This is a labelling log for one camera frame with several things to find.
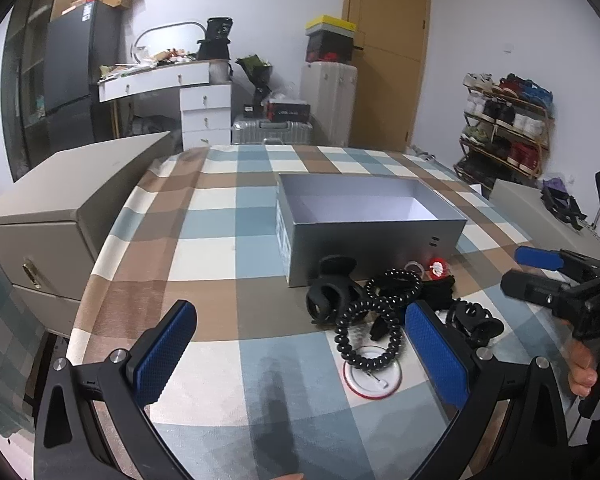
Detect small black hair claw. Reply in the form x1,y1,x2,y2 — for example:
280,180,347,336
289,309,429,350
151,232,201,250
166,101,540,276
445,300,504,349

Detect red-rimmed white pin badge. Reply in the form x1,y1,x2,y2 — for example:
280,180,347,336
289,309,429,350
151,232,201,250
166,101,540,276
342,361,403,400

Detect red white bead charm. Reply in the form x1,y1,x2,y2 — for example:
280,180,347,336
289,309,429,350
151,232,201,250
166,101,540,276
427,258,450,281

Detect black spiral hair tie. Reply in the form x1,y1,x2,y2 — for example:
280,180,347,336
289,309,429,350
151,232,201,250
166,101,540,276
334,268,424,373

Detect large black hair claw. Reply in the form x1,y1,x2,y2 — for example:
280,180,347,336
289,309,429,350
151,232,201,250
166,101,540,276
306,255,365,326

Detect person's right hand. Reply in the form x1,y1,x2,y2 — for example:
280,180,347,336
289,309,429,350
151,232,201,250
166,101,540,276
568,339,598,398

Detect plaid bed cover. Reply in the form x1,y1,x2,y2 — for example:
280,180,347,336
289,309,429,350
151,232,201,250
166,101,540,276
26,143,600,480

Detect shoe rack with shoes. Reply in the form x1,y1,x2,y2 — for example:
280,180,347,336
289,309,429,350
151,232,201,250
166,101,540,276
454,73,554,195

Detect grey open cardboard box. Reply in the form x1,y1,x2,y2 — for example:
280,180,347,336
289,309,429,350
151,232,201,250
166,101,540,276
276,174,467,287

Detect beige nightstand left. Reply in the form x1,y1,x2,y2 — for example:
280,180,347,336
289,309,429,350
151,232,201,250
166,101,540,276
0,132,175,336

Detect silver suitcase lying flat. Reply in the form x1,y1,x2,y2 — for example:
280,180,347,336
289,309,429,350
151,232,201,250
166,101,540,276
232,117,314,145

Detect white drawer unit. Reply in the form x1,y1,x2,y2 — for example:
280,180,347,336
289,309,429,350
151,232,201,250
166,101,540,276
180,84,232,151

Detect white upright suitcase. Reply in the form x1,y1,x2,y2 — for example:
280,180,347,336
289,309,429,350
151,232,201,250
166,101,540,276
300,62,358,148

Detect black red box on suitcase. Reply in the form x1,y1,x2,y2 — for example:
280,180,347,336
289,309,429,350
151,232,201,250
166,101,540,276
264,100,311,122

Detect white vanity desk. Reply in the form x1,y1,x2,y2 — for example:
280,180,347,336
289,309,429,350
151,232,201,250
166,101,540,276
98,60,233,102

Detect wooden door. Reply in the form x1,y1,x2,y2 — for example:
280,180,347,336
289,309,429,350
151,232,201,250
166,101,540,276
342,0,430,152

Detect black flower bouquet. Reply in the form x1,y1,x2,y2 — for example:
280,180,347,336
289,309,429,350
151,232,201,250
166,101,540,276
236,54,273,106

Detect black red shoe box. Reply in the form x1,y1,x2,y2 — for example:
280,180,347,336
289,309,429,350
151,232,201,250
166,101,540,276
306,30,354,64

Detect black bag on desk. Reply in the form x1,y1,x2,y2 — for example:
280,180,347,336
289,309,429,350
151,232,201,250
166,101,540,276
196,18,233,61

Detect oval vanity mirror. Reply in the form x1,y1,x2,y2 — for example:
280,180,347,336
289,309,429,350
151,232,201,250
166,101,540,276
129,21,207,63

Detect black refrigerator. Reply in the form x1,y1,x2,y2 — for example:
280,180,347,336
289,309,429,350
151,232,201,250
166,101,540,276
43,0,121,152

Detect yellow lid shoe box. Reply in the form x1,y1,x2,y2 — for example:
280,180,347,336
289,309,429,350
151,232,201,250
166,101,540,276
306,14,358,38

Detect black straps on nightstand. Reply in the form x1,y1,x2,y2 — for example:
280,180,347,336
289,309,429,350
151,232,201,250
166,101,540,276
540,186,589,232

